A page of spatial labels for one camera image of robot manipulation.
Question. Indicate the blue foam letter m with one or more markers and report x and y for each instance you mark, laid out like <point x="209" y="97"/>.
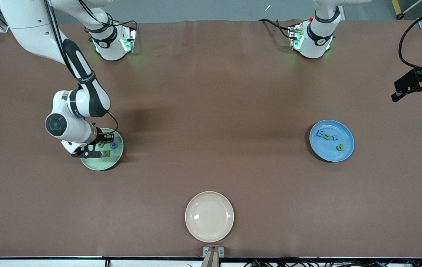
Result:
<point x="320" y="134"/>

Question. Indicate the light green plate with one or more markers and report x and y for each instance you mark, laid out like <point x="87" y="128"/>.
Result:
<point x="101" y="163"/>

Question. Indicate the cream white plate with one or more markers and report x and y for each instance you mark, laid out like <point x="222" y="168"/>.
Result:
<point x="209" y="217"/>

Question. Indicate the yellow pole black foot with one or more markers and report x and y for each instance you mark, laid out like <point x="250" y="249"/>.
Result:
<point x="396" y="5"/>

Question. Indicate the brown table cover sheet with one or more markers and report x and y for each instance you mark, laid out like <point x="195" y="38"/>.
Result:
<point x="210" y="92"/>

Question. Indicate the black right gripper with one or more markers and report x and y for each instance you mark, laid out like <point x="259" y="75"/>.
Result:
<point x="105" y="139"/>

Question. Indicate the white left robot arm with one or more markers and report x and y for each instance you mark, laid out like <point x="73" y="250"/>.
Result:
<point x="318" y="40"/>

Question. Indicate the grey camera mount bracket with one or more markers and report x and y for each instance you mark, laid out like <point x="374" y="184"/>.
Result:
<point x="213" y="254"/>

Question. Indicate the blue plate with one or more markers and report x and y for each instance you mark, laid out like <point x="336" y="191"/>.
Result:
<point x="329" y="152"/>

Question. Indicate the white table edge rail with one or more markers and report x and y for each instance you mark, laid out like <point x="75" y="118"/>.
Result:
<point x="47" y="262"/>

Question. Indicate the blue foam letter G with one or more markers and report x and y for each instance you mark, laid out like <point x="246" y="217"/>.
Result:
<point x="114" y="146"/>

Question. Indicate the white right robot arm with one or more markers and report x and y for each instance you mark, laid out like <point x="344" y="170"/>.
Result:
<point x="72" y="92"/>

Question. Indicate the metal base box green light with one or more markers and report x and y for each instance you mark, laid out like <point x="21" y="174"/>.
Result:
<point x="131" y="39"/>
<point x="293" y="37"/>

